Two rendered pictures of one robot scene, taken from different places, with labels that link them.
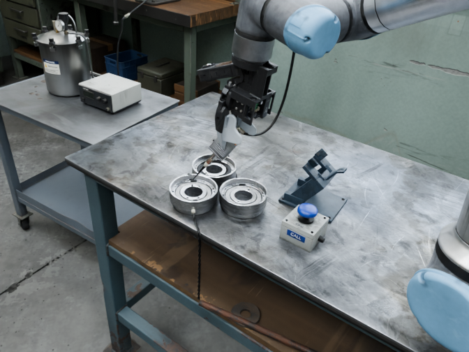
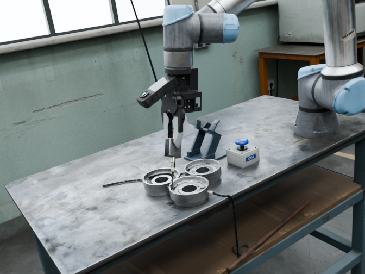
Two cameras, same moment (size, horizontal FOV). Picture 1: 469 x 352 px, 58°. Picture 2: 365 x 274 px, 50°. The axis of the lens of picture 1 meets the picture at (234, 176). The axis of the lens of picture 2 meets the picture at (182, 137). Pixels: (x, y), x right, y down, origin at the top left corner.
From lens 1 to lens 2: 0.99 m
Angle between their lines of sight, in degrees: 59
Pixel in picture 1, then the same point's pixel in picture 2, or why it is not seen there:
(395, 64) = (23, 120)
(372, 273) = (279, 147)
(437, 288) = (353, 87)
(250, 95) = (192, 91)
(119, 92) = not seen: outside the picture
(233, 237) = (238, 184)
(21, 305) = not seen: outside the picture
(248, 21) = (188, 39)
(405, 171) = not seen: hidden behind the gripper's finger
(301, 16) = (229, 18)
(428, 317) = (352, 104)
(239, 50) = (185, 62)
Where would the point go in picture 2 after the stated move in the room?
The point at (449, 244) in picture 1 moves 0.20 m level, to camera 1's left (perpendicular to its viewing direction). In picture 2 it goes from (341, 71) to (341, 90)
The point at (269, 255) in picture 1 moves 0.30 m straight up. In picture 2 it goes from (259, 173) to (252, 69)
